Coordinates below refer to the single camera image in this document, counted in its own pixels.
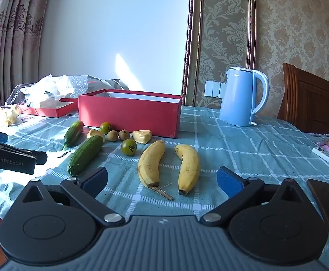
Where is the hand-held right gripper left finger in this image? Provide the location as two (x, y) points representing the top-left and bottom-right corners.
(20, 166), (125, 228)

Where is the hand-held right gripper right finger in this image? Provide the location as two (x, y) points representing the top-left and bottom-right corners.
(200, 166), (308, 228)

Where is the large dark green cucumber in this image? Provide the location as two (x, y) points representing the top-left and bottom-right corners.
(67, 135), (104, 177)

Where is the small green cucumber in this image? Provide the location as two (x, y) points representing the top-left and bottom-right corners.
(63, 120), (84, 151)

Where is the yellow banana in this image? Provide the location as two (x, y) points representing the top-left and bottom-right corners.
(175, 144), (200, 195)
(138, 140), (175, 201)

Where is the green tomato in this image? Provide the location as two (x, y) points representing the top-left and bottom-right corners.
(121, 139), (137, 156)
(100, 121), (113, 135)

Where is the red cardboard box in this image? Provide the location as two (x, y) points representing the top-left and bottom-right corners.
(78, 89), (182, 139)

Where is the green checked tablecloth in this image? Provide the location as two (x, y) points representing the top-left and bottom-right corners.
(0, 104), (329, 260)

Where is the clear plastic container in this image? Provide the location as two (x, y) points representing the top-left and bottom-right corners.
(6, 84), (31, 106)

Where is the small red white box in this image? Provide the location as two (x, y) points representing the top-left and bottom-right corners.
(18, 99), (79, 118)

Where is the white plastic bag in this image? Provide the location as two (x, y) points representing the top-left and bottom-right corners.
(20, 74), (77, 102)

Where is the light blue electric kettle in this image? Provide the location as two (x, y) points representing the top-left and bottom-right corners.
(219, 67), (270, 127)

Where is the white remote control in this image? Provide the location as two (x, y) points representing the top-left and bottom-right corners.
(312, 147), (329, 167)

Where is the dark smartphone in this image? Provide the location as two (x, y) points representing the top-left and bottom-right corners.
(306, 179), (329, 235)

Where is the patterned beige curtain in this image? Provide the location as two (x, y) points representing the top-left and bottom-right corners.
(0, 0), (55, 113)

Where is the white wall switch panel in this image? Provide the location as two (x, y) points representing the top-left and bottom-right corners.
(205, 80), (226, 96)

